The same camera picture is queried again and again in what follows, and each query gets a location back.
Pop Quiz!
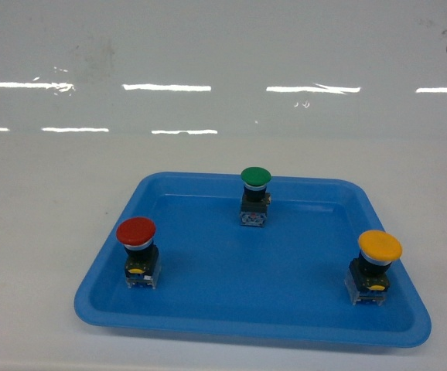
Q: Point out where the red mushroom push button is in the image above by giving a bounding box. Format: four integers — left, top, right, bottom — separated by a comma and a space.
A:
116, 216, 161, 289

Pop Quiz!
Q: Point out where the yellow mushroom push button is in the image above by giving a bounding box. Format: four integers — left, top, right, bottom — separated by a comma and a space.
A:
344, 230, 403, 305

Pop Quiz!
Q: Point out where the green mushroom push button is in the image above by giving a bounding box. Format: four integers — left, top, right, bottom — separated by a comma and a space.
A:
240, 167, 271, 227

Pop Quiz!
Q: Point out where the blue plastic tray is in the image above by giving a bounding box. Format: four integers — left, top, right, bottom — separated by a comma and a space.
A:
74, 172, 432, 347

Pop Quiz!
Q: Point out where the white glossy board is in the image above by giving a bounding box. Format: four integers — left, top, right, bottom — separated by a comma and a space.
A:
0, 1, 447, 140

